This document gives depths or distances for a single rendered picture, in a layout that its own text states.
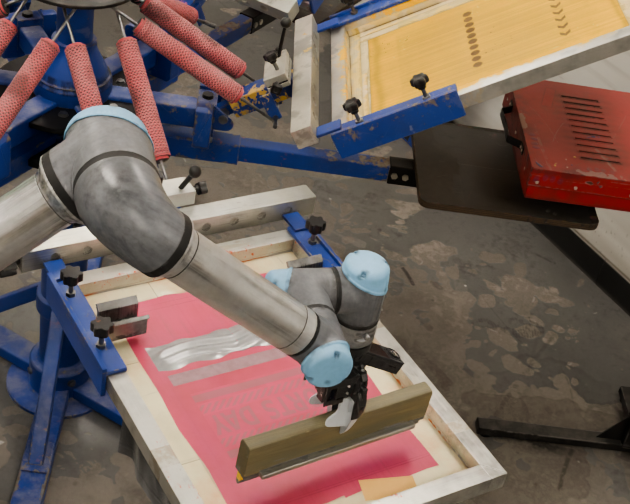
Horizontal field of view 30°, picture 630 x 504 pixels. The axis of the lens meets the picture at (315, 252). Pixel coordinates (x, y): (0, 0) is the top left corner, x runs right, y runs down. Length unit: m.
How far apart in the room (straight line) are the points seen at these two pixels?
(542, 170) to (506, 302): 1.45
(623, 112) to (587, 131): 0.18
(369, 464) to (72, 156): 0.90
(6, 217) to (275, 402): 0.82
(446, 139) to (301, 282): 1.45
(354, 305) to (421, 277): 2.43
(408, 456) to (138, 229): 0.92
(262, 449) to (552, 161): 1.23
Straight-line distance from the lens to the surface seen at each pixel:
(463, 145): 3.20
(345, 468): 2.21
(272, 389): 2.32
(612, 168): 2.98
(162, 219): 1.53
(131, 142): 1.60
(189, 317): 2.45
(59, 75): 2.96
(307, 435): 2.05
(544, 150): 2.97
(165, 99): 3.02
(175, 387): 2.30
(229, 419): 2.25
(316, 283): 1.83
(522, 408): 3.89
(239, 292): 1.62
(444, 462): 2.27
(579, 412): 3.95
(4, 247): 1.68
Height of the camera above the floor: 2.55
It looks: 37 degrees down
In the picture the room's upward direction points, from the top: 11 degrees clockwise
